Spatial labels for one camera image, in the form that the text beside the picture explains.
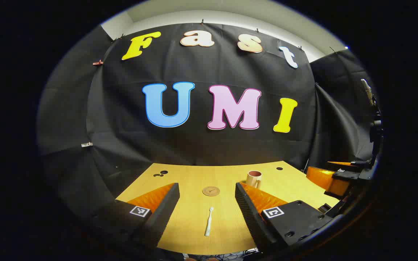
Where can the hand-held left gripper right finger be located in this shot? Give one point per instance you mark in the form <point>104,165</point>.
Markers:
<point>247,210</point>

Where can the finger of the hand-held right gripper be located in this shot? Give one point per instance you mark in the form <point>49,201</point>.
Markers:
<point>350,167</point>
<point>327,179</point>

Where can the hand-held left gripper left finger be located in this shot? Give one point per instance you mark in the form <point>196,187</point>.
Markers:
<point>165,210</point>

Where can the round cork coaster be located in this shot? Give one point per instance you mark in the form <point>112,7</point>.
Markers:
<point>211,191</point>

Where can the pale green toothbrush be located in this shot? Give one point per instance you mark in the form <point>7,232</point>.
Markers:
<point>208,224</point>

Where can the wooden desktop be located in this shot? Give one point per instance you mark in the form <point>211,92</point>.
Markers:
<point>198,177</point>

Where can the white clip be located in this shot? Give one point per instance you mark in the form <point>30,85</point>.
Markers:
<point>86,144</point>

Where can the copper clip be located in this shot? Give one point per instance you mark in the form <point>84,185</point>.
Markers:
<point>98,63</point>

